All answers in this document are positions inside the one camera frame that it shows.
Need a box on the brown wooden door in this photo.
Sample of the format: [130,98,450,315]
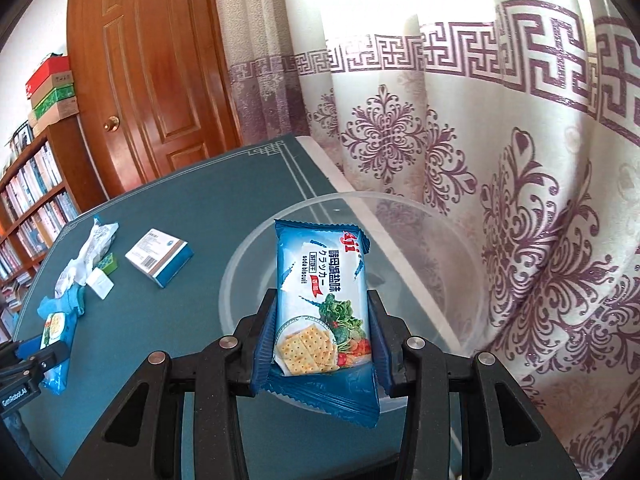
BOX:
[67,0,242,197]

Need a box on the white plastic packet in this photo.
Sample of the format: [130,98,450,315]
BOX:
[54,217,119,298]

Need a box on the blue soda cracker packet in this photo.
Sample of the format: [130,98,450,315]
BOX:
[255,219,380,428]

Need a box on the green box on shelf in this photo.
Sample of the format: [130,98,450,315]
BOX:
[34,84,75,119]

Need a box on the cardboard box on shelf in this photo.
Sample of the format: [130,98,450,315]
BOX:
[28,70,79,136]

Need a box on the white blue medicine box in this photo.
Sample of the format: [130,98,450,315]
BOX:
[125,229,193,288]

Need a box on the wooden bookshelf with books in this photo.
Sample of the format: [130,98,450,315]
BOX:
[1,117,107,341]

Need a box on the green dotted small box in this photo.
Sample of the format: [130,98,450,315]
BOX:
[96,252,118,275]

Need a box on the small white packet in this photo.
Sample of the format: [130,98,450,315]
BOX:
[86,268,114,300]

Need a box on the teal table mat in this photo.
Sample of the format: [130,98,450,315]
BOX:
[12,134,464,480]

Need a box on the white purple patterned curtain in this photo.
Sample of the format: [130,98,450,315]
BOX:
[216,0,639,479]

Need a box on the red box on shelf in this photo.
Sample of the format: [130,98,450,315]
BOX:
[25,55,70,99]

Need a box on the brass door knob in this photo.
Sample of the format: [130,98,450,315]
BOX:
[103,115,120,132]

